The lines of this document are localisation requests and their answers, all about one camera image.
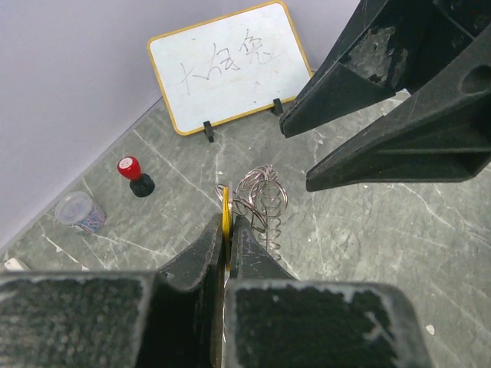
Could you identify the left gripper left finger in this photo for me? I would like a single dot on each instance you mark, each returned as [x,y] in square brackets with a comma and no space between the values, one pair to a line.
[167,317]

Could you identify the metal disc with keyrings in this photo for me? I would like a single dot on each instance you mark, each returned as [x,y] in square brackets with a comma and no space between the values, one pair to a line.
[262,200]

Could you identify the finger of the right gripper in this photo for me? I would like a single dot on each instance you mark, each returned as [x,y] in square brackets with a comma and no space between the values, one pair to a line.
[371,60]
[440,134]

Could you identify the key with yellow tag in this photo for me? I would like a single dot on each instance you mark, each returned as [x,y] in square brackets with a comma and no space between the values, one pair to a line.
[227,204]

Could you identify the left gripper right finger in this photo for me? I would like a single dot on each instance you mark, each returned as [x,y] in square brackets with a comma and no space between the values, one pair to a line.
[275,320]

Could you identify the red black stamp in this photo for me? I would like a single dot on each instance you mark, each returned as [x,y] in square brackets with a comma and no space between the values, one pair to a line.
[141,184]

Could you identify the small whiteboard yellow frame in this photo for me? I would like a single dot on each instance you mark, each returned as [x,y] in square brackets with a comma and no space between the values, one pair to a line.
[229,67]

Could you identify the clear jar of paperclips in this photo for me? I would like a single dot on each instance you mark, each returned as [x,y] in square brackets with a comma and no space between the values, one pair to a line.
[79,210]

